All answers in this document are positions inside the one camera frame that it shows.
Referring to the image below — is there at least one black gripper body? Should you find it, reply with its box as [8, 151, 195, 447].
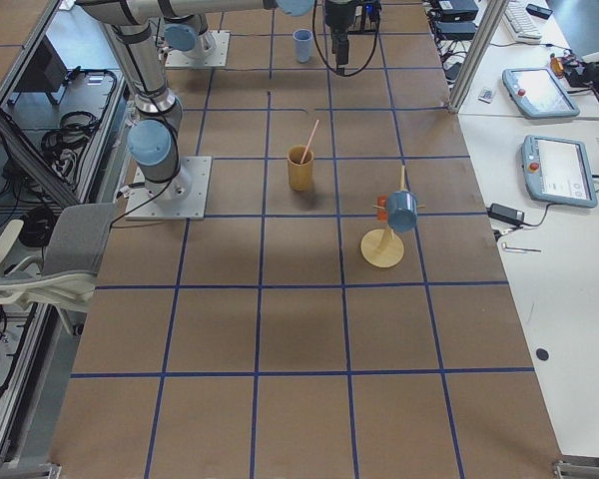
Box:
[323, 0, 353, 31]

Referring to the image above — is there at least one light blue plastic cup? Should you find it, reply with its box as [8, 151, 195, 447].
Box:
[293, 29, 313, 64]

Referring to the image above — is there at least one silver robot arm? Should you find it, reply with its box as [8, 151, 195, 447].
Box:
[78, 1, 317, 201]
[164, 14, 217, 60]

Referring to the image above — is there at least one orange cup on stand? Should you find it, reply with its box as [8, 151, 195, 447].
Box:
[374, 196, 388, 223]

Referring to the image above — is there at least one wooden cup tree stand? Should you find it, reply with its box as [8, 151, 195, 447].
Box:
[360, 166, 423, 268]

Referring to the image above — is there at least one bamboo cylinder holder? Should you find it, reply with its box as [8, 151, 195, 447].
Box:
[288, 145, 314, 192]

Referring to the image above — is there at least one small remote control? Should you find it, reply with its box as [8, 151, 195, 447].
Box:
[478, 88, 494, 104]

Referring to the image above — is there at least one white keyboard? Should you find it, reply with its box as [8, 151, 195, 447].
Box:
[501, 1, 542, 44]

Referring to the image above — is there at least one blue mug on stand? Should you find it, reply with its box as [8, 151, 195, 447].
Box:
[385, 191, 417, 233]

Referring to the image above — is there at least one teach pendant far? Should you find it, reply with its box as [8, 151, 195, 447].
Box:
[502, 68, 580, 119]

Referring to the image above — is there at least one teach pendant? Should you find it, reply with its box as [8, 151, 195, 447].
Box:
[520, 135, 598, 209]
[502, 68, 580, 119]

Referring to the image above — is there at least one black power adapter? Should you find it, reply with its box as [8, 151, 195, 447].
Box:
[487, 203, 525, 227]

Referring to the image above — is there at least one teach pendant near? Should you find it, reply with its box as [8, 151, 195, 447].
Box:
[520, 135, 598, 209]

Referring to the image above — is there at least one grey office chair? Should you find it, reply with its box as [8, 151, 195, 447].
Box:
[0, 203, 117, 335]

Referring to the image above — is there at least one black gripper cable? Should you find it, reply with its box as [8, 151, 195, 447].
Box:
[311, 0, 383, 78]

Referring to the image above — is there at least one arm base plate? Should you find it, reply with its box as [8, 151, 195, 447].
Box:
[165, 27, 231, 69]
[125, 156, 213, 221]

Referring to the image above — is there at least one aluminium frame post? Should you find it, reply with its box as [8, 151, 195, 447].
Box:
[447, 0, 508, 114]

